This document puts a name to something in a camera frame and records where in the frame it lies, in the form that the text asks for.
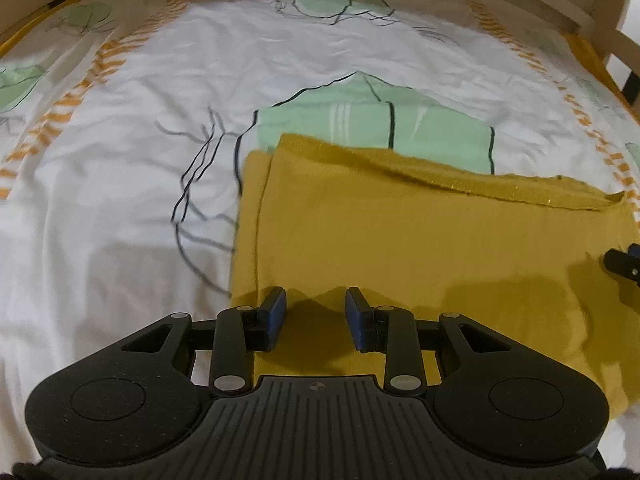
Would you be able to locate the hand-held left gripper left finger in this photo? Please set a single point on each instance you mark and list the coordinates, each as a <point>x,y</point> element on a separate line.
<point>278,310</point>

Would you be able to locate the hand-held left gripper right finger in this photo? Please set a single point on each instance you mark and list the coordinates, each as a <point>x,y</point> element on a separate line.
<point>354,311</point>

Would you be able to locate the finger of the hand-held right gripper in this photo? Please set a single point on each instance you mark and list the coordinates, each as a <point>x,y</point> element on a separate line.
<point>622,264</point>

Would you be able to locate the white leaf-print duvet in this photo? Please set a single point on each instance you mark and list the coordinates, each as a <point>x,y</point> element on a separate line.
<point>125,160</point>

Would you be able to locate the mustard yellow cloth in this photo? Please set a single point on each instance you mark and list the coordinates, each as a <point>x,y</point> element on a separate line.
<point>400,230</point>

